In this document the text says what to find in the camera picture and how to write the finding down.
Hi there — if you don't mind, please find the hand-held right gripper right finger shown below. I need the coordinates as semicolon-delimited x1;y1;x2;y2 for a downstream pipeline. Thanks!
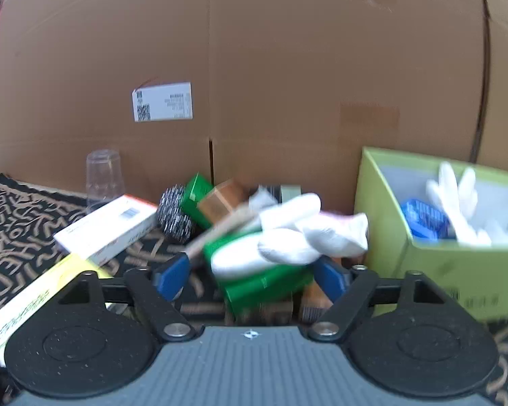
307;257;447;342

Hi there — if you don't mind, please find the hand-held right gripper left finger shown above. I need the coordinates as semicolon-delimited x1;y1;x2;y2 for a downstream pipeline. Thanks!
57;253;196;342

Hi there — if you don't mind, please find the brown box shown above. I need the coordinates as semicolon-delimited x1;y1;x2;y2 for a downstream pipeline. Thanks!
197;180;249;226
298;283;336;324

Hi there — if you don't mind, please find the large green box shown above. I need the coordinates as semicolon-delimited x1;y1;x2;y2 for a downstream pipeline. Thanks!
203;228;316;319

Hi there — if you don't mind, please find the white cotton glove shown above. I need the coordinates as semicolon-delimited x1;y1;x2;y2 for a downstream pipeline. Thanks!
211;193;369;280
425;161;508;247

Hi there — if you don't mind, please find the steel wool scrubber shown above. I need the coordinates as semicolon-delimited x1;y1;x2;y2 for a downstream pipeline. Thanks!
157;185;195;244

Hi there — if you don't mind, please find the white box with red stripe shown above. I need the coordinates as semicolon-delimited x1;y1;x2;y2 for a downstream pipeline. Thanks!
53;195;160;265

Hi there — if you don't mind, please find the lime green storage box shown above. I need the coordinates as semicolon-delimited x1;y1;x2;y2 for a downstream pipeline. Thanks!
354;146;508;322

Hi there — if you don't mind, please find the beige stick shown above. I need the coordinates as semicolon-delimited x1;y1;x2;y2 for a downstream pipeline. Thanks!
184;205;260;260

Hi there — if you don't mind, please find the small green box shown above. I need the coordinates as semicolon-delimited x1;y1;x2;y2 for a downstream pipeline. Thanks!
179;173;215;229

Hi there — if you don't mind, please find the clear plastic cup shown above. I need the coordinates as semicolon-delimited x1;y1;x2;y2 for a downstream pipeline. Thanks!
85;149;126;214

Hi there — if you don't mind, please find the yellow and white box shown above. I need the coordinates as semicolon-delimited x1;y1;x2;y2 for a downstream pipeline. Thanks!
0;254;113;368

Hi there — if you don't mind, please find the black patterned mat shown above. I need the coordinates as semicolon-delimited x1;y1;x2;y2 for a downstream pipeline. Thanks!
0;172;508;406

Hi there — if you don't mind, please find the white shipping label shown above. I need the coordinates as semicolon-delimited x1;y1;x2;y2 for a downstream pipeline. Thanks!
132;82;193;122

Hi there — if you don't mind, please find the large cardboard box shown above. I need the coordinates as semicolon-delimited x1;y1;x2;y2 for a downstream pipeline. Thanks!
0;0;508;206

